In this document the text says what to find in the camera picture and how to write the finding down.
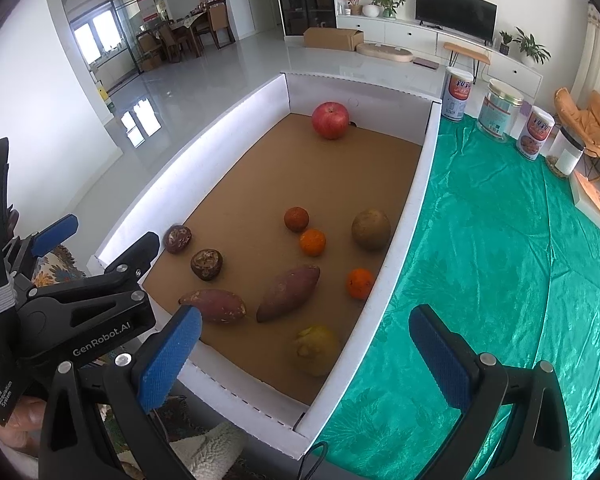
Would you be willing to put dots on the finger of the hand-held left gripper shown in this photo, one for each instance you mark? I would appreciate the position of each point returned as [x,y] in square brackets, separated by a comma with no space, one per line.
[130,260]
[55,232]

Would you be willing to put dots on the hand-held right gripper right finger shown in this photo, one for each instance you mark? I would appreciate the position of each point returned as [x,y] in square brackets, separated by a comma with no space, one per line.
[442,355]

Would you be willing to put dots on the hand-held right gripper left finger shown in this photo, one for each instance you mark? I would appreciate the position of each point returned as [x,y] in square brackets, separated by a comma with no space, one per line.
[172,355]

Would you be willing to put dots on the purple sweet potato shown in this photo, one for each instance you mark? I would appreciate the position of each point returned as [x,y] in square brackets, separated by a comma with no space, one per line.
[287,292]
[215,305]

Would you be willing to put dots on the orange mandarin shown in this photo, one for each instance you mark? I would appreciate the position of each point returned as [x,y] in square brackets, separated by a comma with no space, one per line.
[360,283]
[312,241]

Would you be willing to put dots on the yellow-green orange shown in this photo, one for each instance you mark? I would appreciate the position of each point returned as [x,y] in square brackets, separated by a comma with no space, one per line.
[316,344]

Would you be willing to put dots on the green-brown orange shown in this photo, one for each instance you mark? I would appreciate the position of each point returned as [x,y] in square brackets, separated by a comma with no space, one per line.
[370,230]

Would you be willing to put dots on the dark reddish mandarin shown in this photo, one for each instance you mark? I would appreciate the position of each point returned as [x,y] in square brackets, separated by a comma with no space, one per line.
[296,219]

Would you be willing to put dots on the white wooden tray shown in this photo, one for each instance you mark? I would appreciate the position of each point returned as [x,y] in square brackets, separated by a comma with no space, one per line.
[300,170]

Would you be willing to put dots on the red apple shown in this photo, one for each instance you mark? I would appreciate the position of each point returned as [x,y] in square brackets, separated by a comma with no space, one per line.
[331,120]

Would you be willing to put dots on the person's left hand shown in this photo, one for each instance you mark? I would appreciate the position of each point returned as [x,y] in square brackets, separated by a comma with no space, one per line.
[22,417]

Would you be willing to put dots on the floral patterned cloth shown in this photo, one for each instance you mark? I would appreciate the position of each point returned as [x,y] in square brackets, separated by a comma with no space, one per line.
[55,265]

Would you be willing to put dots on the green tablecloth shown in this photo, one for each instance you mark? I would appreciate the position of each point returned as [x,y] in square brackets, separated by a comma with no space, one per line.
[480,285]

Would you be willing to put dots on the white fleece cloth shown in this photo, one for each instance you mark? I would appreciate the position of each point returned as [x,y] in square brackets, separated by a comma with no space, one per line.
[215,452]

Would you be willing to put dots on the white flat box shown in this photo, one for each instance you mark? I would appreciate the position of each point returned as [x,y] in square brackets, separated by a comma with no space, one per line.
[597,202]

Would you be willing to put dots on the dining table with chairs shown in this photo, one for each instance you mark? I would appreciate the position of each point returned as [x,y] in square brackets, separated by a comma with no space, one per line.
[190,30]

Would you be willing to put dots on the clear jar black lid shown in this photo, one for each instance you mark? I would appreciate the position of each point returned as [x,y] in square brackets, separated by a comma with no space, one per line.
[567,152]

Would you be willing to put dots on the red label tin can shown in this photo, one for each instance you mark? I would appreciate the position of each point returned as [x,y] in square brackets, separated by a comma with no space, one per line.
[535,132]
[455,94]

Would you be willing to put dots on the clear jar teal label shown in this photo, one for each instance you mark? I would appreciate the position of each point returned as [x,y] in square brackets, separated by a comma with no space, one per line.
[499,110]

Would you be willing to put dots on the orange lounge chair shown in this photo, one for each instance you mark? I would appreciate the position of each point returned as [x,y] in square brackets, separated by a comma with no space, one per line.
[587,120]

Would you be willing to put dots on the brown cardboard box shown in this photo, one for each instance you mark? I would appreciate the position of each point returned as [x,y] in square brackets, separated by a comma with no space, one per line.
[332,39]

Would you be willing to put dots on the wooden side table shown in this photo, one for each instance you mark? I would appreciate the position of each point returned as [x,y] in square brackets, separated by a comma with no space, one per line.
[465,52]

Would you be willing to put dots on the oval wooden board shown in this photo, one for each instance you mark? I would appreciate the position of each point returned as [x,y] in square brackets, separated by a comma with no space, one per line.
[384,52]

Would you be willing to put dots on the green potted plant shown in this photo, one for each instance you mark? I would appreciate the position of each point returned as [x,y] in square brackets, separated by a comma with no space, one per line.
[532,47]

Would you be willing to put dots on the small potted plant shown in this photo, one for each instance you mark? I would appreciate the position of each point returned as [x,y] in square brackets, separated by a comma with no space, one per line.
[505,40]

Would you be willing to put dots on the white television cabinet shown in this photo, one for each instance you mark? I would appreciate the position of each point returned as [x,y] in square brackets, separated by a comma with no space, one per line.
[405,32]

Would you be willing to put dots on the black television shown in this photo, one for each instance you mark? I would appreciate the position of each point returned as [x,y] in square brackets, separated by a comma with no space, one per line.
[455,10]

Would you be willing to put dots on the green plant white pot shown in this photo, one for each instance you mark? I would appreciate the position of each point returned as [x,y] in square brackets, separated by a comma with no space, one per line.
[385,5]

